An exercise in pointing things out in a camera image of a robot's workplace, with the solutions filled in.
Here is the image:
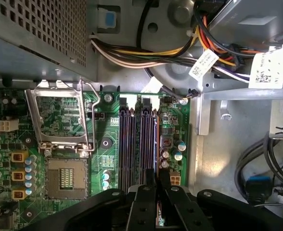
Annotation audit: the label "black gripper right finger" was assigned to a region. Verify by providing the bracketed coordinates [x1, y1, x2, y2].
[159, 169, 283, 231]

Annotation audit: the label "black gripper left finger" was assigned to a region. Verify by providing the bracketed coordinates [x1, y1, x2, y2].
[21, 168, 156, 231]

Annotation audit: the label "green RAM stick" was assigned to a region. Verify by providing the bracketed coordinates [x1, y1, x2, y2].
[154, 112, 166, 228]

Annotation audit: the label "black RAM slot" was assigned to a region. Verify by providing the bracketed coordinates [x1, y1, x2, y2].
[141, 95, 149, 187]
[148, 108, 160, 174]
[128, 107, 137, 191]
[119, 95, 129, 191]

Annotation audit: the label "black PC case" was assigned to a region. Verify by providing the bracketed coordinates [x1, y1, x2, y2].
[0, 0, 283, 231]

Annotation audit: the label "blue header plug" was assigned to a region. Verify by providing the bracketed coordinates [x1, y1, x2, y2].
[246, 175, 274, 205]

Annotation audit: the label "CPU socket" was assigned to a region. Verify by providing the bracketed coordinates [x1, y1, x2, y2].
[45, 157, 89, 200]

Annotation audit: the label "green motherboard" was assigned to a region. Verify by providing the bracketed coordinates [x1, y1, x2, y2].
[0, 86, 192, 231]

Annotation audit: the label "grey metal drive cage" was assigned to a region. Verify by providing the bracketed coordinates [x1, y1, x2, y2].
[196, 0, 283, 140]

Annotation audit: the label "metal socket cover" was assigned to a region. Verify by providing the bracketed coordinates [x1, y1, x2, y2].
[25, 80, 90, 154]

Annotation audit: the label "grey power supply unit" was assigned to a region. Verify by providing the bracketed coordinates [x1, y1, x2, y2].
[0, 0, 99, 82]

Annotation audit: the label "wire locking lever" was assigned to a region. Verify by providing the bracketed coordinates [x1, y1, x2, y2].
[75, 79, 101, 158]

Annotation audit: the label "black looped cables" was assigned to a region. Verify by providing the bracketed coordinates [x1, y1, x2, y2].
[235, 133, 283, 207]

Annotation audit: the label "white barcode wire tag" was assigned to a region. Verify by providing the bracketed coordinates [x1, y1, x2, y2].
[248, 47, 283, 90]
[188, 49, 219, 84]

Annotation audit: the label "white yellow PSU wire bundle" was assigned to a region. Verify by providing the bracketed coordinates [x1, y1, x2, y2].
[90, 33, 197, 70]

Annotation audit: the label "orange red drive wires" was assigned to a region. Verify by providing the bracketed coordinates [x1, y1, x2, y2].
[194, 13, 237, 69]

